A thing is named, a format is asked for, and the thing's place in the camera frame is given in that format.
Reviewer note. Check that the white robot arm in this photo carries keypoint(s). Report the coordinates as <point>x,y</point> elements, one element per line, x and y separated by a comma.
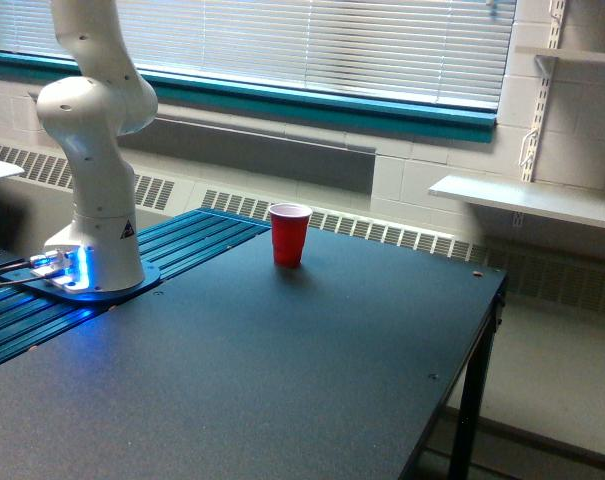
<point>85,115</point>

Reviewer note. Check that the red plastic cup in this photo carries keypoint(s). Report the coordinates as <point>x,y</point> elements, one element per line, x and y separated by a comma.
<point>289,224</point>

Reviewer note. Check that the teal window sill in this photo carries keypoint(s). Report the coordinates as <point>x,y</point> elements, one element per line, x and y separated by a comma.
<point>335,110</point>

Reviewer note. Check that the white window blinds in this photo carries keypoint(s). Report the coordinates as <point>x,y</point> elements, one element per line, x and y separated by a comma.
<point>423,58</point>

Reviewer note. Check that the baseboard radiator heater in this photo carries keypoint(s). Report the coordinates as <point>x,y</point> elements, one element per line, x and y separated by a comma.
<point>535,275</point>

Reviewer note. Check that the black table leg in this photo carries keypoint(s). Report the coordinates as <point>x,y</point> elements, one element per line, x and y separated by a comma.
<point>473,389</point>

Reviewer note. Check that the blue robot mounting plate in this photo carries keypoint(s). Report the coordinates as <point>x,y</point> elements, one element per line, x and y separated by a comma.
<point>97,297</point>

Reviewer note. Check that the white lower wall shelf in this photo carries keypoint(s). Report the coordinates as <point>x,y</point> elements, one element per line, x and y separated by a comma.
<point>548,201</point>

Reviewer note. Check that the white wall shelf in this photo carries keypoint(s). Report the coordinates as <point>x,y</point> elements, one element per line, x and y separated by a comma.
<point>563,54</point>
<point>548,201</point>

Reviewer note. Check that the white upper wall shelf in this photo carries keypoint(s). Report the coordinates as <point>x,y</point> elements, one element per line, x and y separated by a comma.
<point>563,54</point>

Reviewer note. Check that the white shelf bracket rail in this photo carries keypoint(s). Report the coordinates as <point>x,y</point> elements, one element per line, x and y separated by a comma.
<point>545,61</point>

